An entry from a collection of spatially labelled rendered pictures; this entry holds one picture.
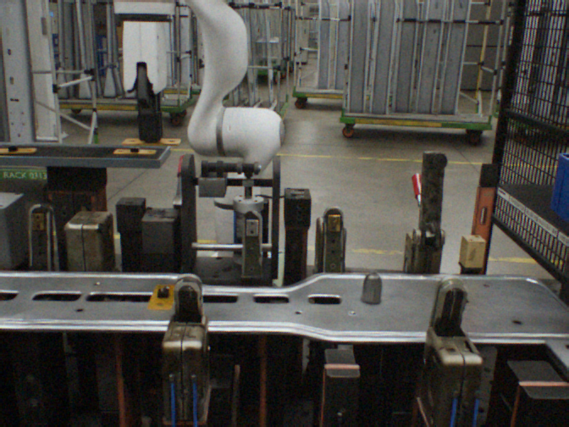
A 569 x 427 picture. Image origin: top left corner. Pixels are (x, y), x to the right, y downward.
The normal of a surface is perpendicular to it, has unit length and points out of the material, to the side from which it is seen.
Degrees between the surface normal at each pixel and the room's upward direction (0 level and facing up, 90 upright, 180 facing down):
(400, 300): 0
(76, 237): 90
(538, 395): 0
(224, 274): 0
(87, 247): 90
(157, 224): 90
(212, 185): 90
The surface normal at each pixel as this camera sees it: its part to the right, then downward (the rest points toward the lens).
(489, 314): 0.03, -0.95
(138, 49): 0.06, 0.26
